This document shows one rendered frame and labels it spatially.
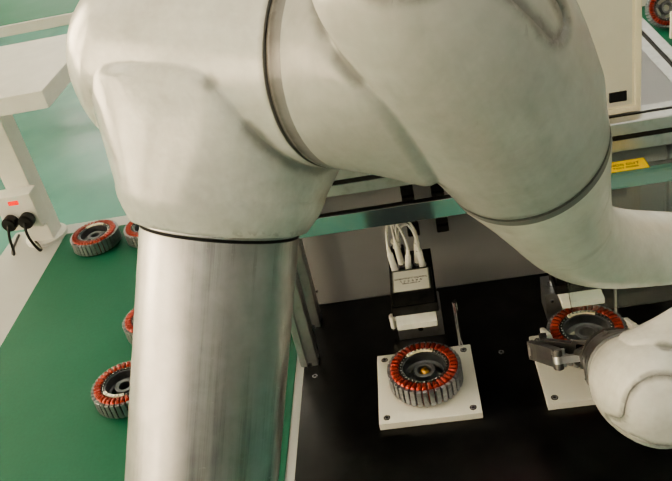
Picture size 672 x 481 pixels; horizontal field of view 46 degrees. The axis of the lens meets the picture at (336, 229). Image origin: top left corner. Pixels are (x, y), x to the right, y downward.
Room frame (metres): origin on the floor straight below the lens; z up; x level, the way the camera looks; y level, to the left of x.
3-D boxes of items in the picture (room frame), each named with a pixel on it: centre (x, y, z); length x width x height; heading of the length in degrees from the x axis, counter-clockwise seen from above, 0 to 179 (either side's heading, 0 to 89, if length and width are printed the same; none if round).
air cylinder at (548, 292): (1.01, -0.34, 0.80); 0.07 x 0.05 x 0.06; 82
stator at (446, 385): (0.90, -0.08, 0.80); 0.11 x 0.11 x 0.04
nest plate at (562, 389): (0.87, -0.32, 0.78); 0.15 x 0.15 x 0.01; 82
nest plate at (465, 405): (0.90, -0.08, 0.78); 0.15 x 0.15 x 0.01; 82
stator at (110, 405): (1.06, 0.41, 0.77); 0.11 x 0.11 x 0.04
